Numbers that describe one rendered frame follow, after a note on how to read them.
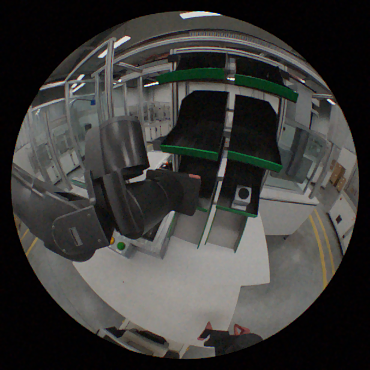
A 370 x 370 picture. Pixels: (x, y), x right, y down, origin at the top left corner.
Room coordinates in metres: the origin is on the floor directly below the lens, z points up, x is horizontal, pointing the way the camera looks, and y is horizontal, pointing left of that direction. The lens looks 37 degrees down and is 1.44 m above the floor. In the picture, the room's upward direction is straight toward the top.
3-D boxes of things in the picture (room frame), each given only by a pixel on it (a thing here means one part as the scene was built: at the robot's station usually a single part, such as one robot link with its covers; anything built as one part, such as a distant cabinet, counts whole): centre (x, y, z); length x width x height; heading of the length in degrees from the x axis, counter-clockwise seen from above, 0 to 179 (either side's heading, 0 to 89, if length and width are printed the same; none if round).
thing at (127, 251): (0.18, 0.37, 0.93); 0.21 x 0.07 x 0.06; 77
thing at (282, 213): (0.86, -1.22, 0.43); 1.11 x 0.68 x 0.86; 77
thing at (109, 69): (0.56, 0.39, 1.46); 0.03 x 0.03 x 1.00; 77
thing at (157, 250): (0.28, 0.54, 0.91); 0.89 x 0.06 x 0.11; 77
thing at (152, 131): (6.52, 1.75, 1.13); 2.26 x 1.66 x 2.25; 159
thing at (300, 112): (0.83, -1.06, 1.50); 0.38 x 0.21 x 0.88; 167
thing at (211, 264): (0.80, 0.13, 0.84); 1.50 x 1.41 x 0.03; 77
